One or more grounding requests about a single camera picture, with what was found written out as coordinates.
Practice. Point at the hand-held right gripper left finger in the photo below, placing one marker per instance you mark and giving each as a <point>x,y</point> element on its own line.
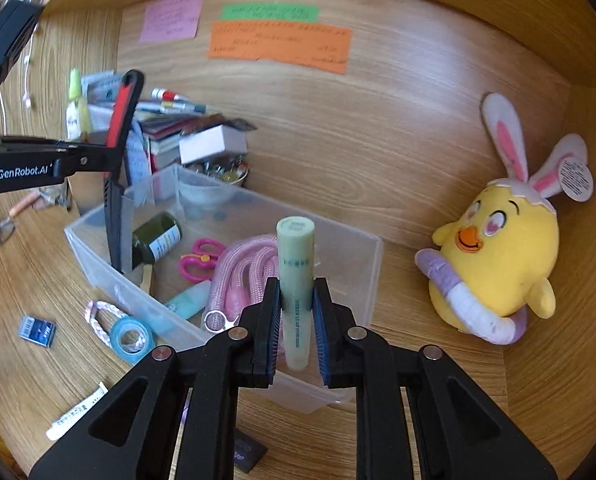
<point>274,332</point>

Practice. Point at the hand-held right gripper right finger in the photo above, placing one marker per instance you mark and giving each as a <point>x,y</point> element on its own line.
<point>322,335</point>

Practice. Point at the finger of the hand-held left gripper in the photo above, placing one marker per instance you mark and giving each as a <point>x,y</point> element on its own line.
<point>80,146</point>
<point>90,161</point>

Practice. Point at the red black folding saw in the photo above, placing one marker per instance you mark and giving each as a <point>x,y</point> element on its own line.
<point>120,110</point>

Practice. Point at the pale green tube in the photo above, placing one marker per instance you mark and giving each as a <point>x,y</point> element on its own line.
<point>295,260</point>

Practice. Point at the clear plastic storage box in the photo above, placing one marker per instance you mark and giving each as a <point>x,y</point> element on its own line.
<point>348,260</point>

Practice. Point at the dark green spray bottle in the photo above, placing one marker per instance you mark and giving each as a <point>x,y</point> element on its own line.
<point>153,240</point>

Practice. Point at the pink scissors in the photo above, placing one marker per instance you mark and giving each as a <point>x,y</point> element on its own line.
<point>198,260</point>

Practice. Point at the light green spray bottle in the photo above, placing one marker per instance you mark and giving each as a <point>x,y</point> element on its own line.
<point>74,110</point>

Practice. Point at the silver nail clipper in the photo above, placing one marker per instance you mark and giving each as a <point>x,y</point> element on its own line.
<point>53,199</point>

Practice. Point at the stack of books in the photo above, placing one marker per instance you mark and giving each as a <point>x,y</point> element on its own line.
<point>160,147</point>

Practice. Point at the light teal tube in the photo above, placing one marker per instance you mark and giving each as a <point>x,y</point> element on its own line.
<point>188,302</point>

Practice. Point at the red white marker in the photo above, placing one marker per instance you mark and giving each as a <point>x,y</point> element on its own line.
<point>165,94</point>

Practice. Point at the white bowl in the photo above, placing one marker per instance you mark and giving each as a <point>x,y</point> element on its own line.
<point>203,192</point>

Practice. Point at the white rectangular box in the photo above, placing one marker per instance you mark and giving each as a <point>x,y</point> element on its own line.
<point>208,146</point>

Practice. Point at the black card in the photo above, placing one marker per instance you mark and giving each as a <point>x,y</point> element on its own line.
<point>248,452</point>

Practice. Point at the brown hair claw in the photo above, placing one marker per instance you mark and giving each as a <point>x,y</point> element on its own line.
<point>213,122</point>

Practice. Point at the teal tape roll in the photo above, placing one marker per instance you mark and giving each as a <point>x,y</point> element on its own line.
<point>119,347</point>

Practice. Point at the small barcode box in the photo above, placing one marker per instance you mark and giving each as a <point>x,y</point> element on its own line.
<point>38,331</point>

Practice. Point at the pink sticky note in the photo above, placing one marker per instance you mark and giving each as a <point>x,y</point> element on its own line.
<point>170,15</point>

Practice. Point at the yellow chick plush toy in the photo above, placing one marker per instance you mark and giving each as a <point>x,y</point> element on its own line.
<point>508,260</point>

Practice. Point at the white ointment tube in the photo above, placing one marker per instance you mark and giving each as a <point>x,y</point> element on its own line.
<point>75,412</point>

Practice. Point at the orange sticky note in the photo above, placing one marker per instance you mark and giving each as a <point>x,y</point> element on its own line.
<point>278,45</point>

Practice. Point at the green sticky note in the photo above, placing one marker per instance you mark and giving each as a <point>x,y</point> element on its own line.
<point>268,12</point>

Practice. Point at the metal frame glasses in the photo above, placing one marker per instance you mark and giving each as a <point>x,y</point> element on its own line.
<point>7,230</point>

